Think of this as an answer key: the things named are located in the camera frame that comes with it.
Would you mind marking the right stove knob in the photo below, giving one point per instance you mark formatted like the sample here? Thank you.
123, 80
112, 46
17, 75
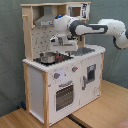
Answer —
74, 69

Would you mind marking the wooden toy kitchen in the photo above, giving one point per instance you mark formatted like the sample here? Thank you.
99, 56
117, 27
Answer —
40, 84

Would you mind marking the left stove knob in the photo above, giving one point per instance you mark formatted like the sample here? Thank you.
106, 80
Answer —
56, 75

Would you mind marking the toy dishwasher door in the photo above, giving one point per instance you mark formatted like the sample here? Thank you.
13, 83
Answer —
90, 79

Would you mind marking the black stovetop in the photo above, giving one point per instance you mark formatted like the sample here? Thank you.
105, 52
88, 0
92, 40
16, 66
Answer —
58, 59

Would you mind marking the small metal pot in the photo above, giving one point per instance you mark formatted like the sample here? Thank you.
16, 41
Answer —
47, 57

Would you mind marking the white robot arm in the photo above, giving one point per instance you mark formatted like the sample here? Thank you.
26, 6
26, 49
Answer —
69, 28

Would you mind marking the grey toy sink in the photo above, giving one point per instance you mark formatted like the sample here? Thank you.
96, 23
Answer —
82, 51

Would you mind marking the stove knob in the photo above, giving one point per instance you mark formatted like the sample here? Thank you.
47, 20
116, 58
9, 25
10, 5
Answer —
56, 75
74, 69

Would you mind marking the grey range hood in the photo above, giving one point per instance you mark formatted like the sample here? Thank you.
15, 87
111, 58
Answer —
47, 17

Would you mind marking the toy microwave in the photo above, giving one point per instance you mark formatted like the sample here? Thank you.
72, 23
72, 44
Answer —
79, 10

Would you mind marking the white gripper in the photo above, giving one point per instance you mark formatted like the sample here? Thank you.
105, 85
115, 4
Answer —
62, 44

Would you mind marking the toy oven door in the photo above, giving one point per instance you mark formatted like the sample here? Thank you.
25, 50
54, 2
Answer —
65, 96

